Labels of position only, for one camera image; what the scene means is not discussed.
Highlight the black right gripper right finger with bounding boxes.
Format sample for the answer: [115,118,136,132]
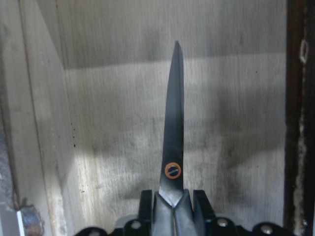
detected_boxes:
[193,190,216,220]

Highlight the grey orange-handled scissors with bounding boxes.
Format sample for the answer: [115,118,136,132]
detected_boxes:
[152,42,205,236]

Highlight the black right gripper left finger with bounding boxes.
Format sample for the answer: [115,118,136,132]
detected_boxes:
[138,190,152,223]

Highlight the wooden drawer with white handle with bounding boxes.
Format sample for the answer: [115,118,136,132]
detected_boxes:
[0,0,315,236]

